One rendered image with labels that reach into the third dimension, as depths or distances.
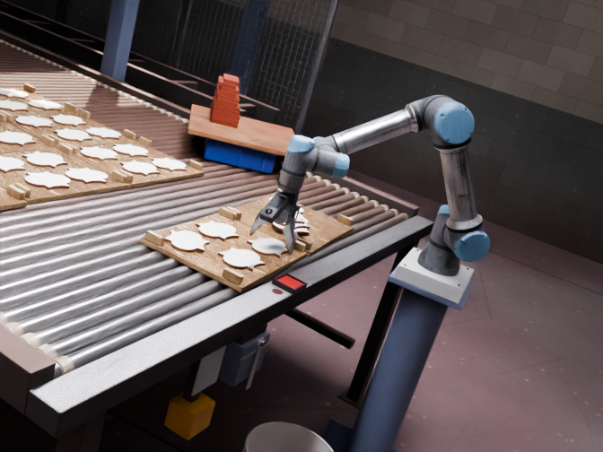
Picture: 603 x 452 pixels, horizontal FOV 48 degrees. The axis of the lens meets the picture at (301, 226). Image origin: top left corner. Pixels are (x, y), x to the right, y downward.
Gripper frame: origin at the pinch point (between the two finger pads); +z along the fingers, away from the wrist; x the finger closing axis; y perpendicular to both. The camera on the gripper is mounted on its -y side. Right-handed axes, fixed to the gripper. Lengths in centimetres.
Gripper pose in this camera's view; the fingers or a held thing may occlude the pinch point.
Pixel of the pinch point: (268, 246)
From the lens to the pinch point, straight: 213.4
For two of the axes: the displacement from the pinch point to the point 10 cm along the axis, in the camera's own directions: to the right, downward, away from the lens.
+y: 4.2, -1.7, 8.9
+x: -8.6, -3.8, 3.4
